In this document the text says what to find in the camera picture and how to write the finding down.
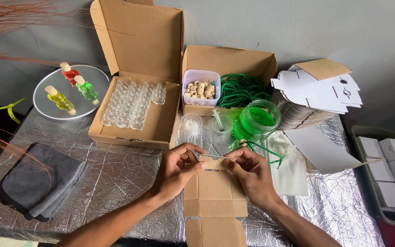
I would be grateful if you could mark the tray of white boxes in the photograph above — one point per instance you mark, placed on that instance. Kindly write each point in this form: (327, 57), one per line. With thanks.
(389, 171)

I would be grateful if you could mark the round mirror tray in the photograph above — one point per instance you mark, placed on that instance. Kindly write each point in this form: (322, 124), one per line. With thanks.
(48, 103)

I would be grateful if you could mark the red liquid bottle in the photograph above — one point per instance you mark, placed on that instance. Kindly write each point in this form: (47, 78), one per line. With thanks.
(69, 73)

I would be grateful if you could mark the small cup of white stoppers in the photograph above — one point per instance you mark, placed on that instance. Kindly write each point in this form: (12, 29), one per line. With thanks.
(191, 123)

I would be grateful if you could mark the group of clear glass bottles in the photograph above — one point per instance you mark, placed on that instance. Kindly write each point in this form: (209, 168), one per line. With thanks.
(129, 104)

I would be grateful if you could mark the plastic syringe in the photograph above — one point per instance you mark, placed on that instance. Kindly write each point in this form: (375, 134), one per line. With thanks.
(218, 120)

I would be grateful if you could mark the brown cardboard box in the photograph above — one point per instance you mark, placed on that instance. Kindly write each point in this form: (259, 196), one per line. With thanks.
(214, 195)

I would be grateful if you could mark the grey folded cloth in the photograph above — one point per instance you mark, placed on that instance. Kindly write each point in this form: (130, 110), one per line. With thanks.
(39, 181)

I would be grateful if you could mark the heap of wooden bottle caps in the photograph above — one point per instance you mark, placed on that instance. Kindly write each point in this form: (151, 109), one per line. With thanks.
(200, 90)

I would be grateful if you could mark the brown dried grass broom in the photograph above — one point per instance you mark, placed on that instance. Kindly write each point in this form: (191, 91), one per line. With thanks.
(2, 20)

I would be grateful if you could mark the stack of white box blanks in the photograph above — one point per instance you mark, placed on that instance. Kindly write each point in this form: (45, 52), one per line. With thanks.
(321, 91)

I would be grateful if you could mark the silver foil table cover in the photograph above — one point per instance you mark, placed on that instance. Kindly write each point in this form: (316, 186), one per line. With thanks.
(115, 178)

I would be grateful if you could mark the large open cardboard box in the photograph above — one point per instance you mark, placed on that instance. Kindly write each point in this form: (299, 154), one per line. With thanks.
(139, 44)

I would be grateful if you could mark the yellow liquid bottle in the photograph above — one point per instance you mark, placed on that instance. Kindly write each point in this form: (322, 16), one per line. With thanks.
(60, 100)

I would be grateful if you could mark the person's right hand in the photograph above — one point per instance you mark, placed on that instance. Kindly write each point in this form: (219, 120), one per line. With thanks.
(252, 178)

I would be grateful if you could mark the small clear cup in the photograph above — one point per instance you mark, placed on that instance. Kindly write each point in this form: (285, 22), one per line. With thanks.
(226, 127)

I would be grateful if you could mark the white plastic bag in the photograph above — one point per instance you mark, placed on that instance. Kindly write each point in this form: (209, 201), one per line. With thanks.
(290, 175)

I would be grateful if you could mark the white card sheet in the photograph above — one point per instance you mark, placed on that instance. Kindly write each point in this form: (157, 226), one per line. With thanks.
(321, 151)

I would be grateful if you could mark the small open cardboard box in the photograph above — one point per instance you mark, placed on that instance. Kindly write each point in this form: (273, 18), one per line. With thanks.
(231, 61)

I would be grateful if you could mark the clear plastic tub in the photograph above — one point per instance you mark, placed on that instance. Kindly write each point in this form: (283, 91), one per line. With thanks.
(214, 77)

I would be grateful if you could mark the green liquid bottle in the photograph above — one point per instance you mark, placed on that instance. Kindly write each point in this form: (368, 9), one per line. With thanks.
(87, 90)

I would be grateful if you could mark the person's left hand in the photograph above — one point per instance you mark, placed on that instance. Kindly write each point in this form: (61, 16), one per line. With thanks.
(170, 175)

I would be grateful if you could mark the glass jar of green liquid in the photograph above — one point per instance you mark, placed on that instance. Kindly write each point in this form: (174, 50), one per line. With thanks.
(257, 118)

